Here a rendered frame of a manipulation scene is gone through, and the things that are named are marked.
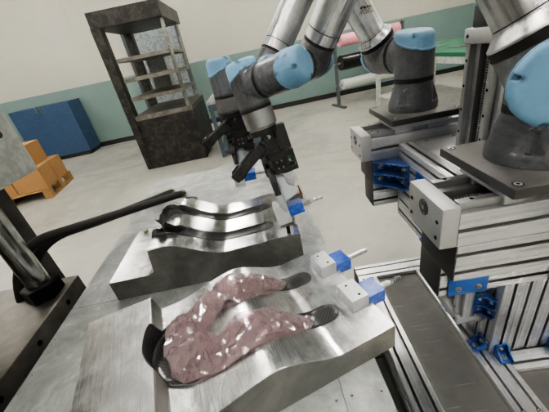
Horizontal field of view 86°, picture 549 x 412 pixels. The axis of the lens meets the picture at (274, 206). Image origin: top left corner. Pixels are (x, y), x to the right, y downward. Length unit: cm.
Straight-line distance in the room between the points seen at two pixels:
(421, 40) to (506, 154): 50
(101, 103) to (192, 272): 715
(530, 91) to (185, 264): 72
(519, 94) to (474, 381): 102
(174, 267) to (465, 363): 105
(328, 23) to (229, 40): 644
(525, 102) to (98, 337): 75
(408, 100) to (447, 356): 92
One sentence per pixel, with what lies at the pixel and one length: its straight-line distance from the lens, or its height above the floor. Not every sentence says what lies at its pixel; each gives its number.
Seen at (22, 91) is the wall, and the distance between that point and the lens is 851.
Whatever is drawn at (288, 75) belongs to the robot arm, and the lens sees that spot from 62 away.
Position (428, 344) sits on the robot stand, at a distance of 138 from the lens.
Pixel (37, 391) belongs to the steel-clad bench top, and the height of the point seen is 80.
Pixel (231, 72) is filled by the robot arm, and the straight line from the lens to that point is 70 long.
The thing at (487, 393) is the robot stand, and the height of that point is 21.
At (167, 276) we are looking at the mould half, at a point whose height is 84.
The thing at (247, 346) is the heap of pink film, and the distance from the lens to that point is 51.
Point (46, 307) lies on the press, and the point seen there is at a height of 79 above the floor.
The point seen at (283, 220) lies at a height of 91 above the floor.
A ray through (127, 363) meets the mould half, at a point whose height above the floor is 91.
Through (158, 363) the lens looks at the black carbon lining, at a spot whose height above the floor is 87.
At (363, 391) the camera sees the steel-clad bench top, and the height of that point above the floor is 80.
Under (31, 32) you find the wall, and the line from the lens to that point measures 819.
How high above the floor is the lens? 130
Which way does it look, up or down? 28 degrees down
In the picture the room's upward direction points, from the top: 12 degrees counter-clockwise
